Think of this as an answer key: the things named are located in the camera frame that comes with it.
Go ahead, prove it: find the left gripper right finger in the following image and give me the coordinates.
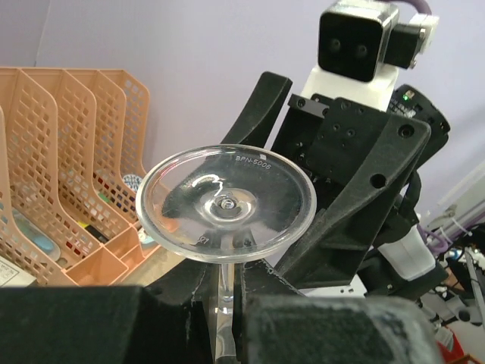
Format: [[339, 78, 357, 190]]
[[233, 261, 443, 363]]

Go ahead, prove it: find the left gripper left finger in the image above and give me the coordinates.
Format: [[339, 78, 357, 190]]
[[1, 261, 212, 363]]

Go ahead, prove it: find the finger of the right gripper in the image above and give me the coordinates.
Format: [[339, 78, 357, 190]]
[[221, 71, 293, 148], [275, 115, 431, 288]]

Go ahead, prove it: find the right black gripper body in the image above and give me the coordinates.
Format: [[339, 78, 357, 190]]
[[271, 93, 395, 190]]

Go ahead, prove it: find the clear wine glass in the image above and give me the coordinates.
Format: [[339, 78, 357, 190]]
[[136, 144, 317, 363]]

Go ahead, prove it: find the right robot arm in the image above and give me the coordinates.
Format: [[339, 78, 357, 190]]
[[224, 72, 449, 300]]

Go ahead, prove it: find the blue white tape roll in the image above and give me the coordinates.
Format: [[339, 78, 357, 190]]
[[122, 174, 142, 192]]

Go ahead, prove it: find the blue item in tray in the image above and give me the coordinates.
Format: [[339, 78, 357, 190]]
[[12, 209, 61, 261]]

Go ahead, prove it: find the white red small box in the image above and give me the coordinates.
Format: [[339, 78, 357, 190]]
[[0, 257, 36, 288]]

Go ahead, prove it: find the orange desk file organizer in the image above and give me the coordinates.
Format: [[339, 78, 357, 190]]
[[1, 67, 154, 286]]

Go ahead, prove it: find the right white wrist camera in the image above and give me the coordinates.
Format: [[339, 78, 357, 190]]
[[301, 1, 440, 111]]

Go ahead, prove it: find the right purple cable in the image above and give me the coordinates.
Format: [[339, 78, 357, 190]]
[[403, 0, 433, 16]]

